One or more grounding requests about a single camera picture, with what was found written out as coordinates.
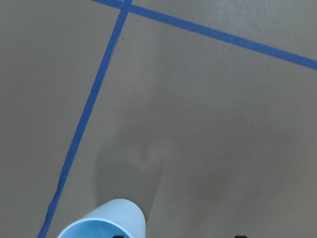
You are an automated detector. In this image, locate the light blue plastic cup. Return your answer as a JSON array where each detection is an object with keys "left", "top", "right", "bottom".
[{"left": 58, "top": 199, "right": 146, "bottom": 238}]

